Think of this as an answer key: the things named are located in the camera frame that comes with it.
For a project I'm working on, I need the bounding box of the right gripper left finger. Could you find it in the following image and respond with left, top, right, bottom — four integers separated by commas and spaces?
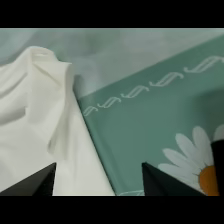
0, 162, 57, 197

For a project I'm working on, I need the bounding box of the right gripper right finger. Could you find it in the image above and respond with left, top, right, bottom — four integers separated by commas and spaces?
141, 161, 208, 197

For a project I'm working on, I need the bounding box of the white T-shirt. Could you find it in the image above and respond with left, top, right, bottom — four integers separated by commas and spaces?
0, 45, 116, 197

